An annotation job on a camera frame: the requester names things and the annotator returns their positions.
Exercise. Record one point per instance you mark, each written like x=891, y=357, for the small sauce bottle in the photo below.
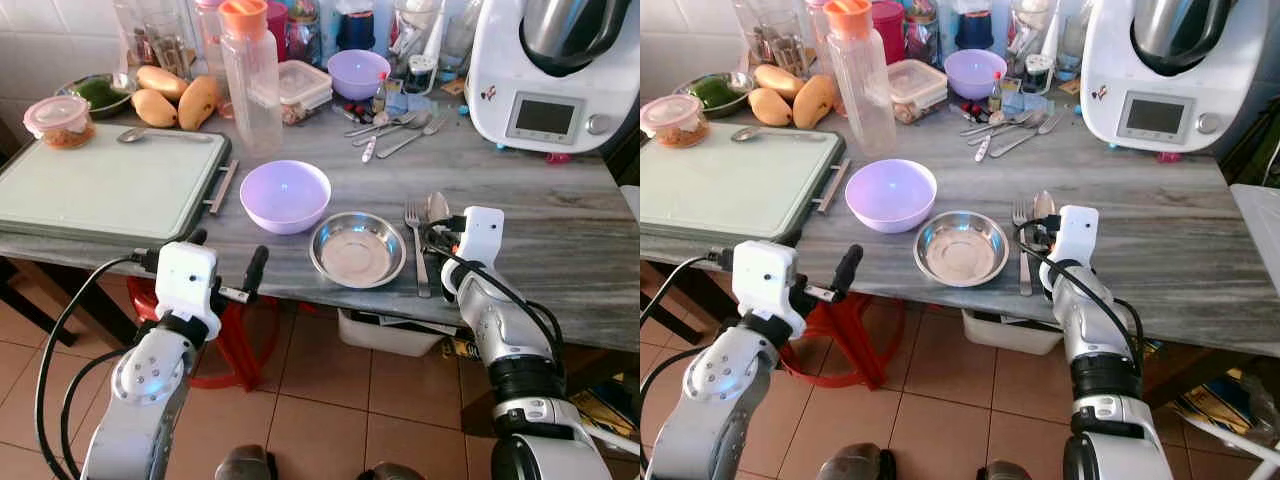
x=382, y=95
x=997, y=95

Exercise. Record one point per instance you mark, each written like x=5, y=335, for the pale green cutting board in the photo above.
x=110, y=185
x=735, y=185

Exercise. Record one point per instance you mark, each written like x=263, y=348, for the red plastic cup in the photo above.
x=277, y=28
x=888, y=30

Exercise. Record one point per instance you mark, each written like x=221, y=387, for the dark blue cup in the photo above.
x=355, y=30
x=975, y=30

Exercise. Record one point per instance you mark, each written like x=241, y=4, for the red plastic stool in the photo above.
x=850, y=340
x=245, y=340

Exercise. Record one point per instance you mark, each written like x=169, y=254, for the small purple plastic bowl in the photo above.
x=975, y=72
x=358, y=72

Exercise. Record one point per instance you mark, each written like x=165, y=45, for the pink plastic bottle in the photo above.
x=820, y=40
x=210, y=45

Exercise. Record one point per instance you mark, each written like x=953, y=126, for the round steel plate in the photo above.
x=357, y=252
x=960, y=250

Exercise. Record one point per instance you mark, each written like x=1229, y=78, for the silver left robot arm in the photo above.
x=715, y=395
x=140, y=400

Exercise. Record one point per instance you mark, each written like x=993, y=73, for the steel spoon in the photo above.
x=748, y=133
x=1044, y=204
x=992, y=126
x=438, y=206
x=378, y=126
x=135, y=134

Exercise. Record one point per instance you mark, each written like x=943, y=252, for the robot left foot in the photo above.
x=855, y=463
x=245, y=465

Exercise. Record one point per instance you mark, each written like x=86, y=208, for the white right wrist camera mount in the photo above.
x=482, y=235
x=1078, y=232

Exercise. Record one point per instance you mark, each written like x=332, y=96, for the steel fork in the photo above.
x=417, y=235
x=1030, y=133
x=1023, y=240
x=395, y=130
x=1008, y=128
x=415, y=135

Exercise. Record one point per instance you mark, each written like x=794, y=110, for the large purple plastic bowl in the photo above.
x=285, y=195
x=891, y=195

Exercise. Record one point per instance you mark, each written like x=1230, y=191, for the large clear glass jar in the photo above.
x=150, y=35
x=770, y=35

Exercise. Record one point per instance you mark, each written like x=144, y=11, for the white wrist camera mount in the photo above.
x=1078, y=232
x=482, y=235
x=765, y=275
x=185, y=275

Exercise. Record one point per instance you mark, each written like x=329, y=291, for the white kitchen food processor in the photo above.
x=1180, y=90
x=560, y=90

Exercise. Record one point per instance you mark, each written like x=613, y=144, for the clear container with white lid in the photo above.
x=305, y=88
x=918, y=88

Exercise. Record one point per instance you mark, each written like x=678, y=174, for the yellow mango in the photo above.
x=199, y=102
x=815, y=100
x=154, y=108
x=778, y=80
x=162, y=82
x=769, y=106

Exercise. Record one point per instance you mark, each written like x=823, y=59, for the clear glass jug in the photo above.
x=418, y=28
x=1033, y=28

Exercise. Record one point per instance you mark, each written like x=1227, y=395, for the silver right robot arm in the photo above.
x=515, y=340
x=1100, y=340

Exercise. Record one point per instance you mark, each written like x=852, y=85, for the white plastic box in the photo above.
x=1258, y=230

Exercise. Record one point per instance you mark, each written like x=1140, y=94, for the white plastic bin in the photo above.
x=1010, y=333
x=385, y=335

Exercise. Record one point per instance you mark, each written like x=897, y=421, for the clear container with pink lid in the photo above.
x=60, y=120
x=675, y=120

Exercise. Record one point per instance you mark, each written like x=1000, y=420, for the bowl of green vegetables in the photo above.
x=716, y=92
x=98, y=93

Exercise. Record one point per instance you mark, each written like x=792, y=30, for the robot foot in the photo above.
x=1008, y=471
x=855, y=463
x=245, y=465
x=395, y=472

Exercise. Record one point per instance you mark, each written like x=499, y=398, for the clear bottle with orange cap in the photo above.
x=250, y=90
x=860, y=90

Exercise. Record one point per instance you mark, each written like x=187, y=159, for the yellow and blue bag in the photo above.
x=1225, y=405
x=605, y=410

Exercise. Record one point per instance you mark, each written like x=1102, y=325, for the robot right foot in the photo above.
x=1008, y=471
x=395, y=472

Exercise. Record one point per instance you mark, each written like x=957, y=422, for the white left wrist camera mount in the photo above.
x=765, y=275
x=185, y=275

